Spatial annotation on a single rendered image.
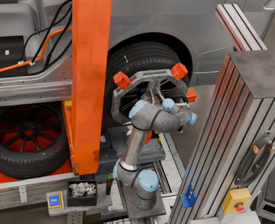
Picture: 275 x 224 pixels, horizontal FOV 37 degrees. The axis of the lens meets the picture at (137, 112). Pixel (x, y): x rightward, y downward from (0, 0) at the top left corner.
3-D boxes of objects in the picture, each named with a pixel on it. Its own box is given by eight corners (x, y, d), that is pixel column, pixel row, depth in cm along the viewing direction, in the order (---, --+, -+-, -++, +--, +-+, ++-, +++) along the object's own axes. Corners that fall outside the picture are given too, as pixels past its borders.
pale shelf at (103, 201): (107, 185, 294) (107, 182, 292) (112, 206, 284) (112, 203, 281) (46, 195, 283) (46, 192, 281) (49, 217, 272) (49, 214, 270)
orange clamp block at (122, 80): (128, 76, 280) (120, 70, 274) (131, 84, 275) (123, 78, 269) (120, 82, 283) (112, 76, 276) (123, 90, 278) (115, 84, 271)
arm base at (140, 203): (159, 208, 241) (162, 199, 234) (134, 212, 237) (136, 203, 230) (152, 186, 251) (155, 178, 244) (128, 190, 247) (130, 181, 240)
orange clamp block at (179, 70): (175, 74, 291) (184, 65, 287) (179, 81, 286) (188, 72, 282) (169, 70, 286) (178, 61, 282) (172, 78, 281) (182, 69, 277)
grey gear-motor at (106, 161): (105, 145, 363) (108, 118, 337) (116, 185, 336) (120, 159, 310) (85, 148, 358) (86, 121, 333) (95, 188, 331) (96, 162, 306)
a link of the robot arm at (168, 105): (182, 103, 243) (181, 111, 253) (165, 95, 246) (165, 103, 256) (175, 113, 241) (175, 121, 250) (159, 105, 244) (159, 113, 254)
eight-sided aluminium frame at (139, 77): (175, 118, 326) (190, 66, 287) (178, 124, 322) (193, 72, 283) (108, 126, 312) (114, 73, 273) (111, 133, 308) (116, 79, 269)
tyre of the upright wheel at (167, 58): (186, 36, 300) (97, 44, 284) (197, 56, 285) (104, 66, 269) (172, 99, 348) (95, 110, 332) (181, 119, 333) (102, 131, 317)
